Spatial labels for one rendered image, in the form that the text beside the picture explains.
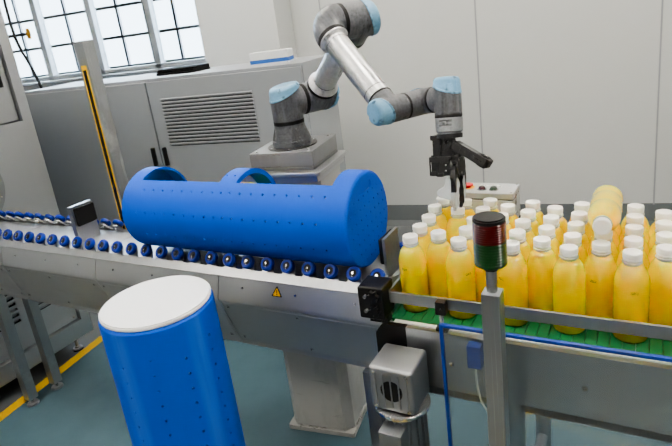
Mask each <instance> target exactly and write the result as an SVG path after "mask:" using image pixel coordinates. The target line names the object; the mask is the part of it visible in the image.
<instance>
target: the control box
mask: <svg viewBox="0 0 672 446"><path fill-rule="evenodd" d="M481 185H484V186H485V185H486V186H485V187H486V189H484V190H479V189H478V187H479V186H481ZM492 185H493V186H494V185H495V186H497V189H496V190H490V187H491V186H492ZM499 185H501V186H499ZM519 190H520V184H504V183H473V186H471V187H470V188H466V196H465V198H470V199H472V206H473V207H472V208H471V209H473V210H474V211H475V213H476V207H478V206H483V205H484V204H483V200H484V198H488V197H492V198H496V199H497V206H498V208H497V209H498V210H499V211H500V212H501V204H503V203H513V204H515V211H516V215H517V216H518V217H519V215H520V191H519Z"/></svg>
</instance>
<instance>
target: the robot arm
mask: <svg viewBox="0 0 672 446"><path fill-rule="evenodd" d="M380 27H381V19H380V14H379V11H378V8H377V6H376V5H375V4H374V2H372V1H371V0H356V1H349V2H342V3H333V4H329V5H326V6H325V7H323V8H322V9H321V10H320V11H319V12H318V13H317V15H316V17H315V19H314V23H313V34H314V38H315V40H316V42H317V44H318V46H319V47H320V48H321V50H322V51H323V52H324V53H325V55H324V57H323V60H322V62H321V64H320V66H319V68H318V70H317V72H314V73H312V74H311V75H310V77H309V79H308V81H307V82H305V83H301V84H299V83H298V82H297V81H290V82H285V83H282V84H279V85H276V86H274V87H272V88H271V89H270V90H269V99H270V100H269V102H270V105H271V111H272V116H273V122H274V135H273V142H272V143H273V148H275V149H291V148H297V147H301V146H305V145H308V144H310V143H311V142H312V137H311V135H310V133H309V131H308V129H307V127H306V125H305V121H304V114H308V113H312V112H316V111H321V110H327V109H330V108H332V107H334V106H335V105H336V104H337V103H338V101H339V98H340V96H339V94H340V89H339V86H338V84H337V82H338V80H339V79H340V77H341V75H342V73H343V72H344V74H345V75H346V76H347V78H348V79H349V80H350V81H351V83H352V84H353V85H354V87H355V88H356V89H357V90H358V92H359V93H360V94H361V96H362V97H363V98H364V99H365V101H366V102H367V103H368V106H367V115H368V116H369V120H370V122H371V123H372V124H374V125H376V126H383V125H390V124H392V123H394V122H398V121H402V120H405V119H410V118H413V117H417V116H421V115H424V114H431V113H435V118H436V119H435V129H436V133H438V134H436V135H433V136H430V141H432V145H433V155H431V157H429V169H430V176H437V177H445V176H450V177H448V178H446V179H445V186H444V187H443V188H441V189H439V190H438V191H437V195H438V197H440V198H444V199H448V200H451V201H452V205H453V210H454V211H456V210H457V208H458V206H459V207H461V208H462V207H463V205H464V203H465V196H466V164H465V158H464V157H466V158H467V159H469V160H471V161H472V162H474V163H476V165H477V166H479V167H481V168H483V169H485V168H490V166H491V165H492V163H493V160H492V159H491V157H489V156H487V155H486V154H483V153H480V152H479V151H477V150H475V149H473V148H472V147H470V146H468V145H467V144H465V143H463V142H461V141H456V138H459V137H463V132H461V131H463V117H461V116H462V94H461V93H462V90H461V82H460V78H459V77H458V76H444V77H437V78H435V79H434V80H433V85H432V87H426V88H416V89H413V90H411V91H408V92H404V93H399V94H394V93H393V92H392V91H391V89H390V88H389V87H388V86H387V84H386V83H385V82H384V81H383V80H382V78H381V77H380V76H379V75H378V73H377V72H376V71H375V70H374V69H373V67H372V66H371V65H370V64H369V62H368V61H367V60H366V59H365V57H364V56H363V55H362V54H361V53H360V51H359V50H358V49H359V48H361V47H362V46H363V44H364V43H365V41H366V39H367V38H368V37H369V36H374V35H376V34H378V32H379V30H380ZM463 156H464V157H463ZM431 165H432V172H431Z"/></svg>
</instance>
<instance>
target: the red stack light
mask: <svg viewBox="0 0 672 446"><path fill-rule="evenodd" d="M472 237H473V242H474V243H476V244H478V245H481V246H497V245H501V244H503V243H505V242H506V240H507V231H506V220H505V221H504V222H503V223H502V224H500V225H496V226H479V225H476V224H475V223H473V222H472Z"/></svg>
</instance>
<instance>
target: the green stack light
mask: <svg viewBox="0 0 672 446"><path fill-rule="evenodd" d="M473 254H474V265H475V266H476V267H478V268H480V269H483V270H498V269H502V268H504V267H505V266H506V265H507V264H508V256H507V240H506V242H505V243H503V244H501V245H497V246H481V245H478V244H476V243H474V242H473Z"/></svg>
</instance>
